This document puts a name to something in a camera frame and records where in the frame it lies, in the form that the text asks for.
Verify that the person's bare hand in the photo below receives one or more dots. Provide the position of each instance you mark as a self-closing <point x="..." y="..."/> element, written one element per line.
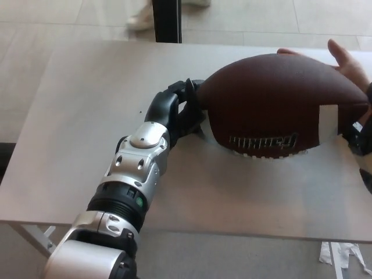
<point x="353" y="72"/>

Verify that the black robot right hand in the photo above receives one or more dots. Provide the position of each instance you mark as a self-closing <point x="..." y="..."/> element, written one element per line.
<point x="363" y="136"/>

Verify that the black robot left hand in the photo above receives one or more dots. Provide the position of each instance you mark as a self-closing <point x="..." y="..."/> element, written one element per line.
<point x="162" y="110"/>

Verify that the brown leather american football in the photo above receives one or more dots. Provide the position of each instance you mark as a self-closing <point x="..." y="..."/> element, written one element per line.
<point x="261" y="98"/>

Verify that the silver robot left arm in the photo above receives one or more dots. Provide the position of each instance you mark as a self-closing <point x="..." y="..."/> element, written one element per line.
<point x="130" y="174"/>

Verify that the light-coloured shoe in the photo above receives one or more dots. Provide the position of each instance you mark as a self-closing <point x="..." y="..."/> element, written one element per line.
<point x="141" y="17"/>

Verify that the crumpled white paper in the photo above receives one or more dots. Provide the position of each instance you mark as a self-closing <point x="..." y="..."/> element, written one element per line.
<point x="350" y="257"/>

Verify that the black object at floor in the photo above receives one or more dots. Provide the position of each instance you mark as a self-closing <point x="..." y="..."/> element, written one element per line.
<point x="5" y="162"/>

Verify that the black vertical post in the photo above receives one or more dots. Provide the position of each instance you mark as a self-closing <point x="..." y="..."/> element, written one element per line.
<point x="167" y="20"/>

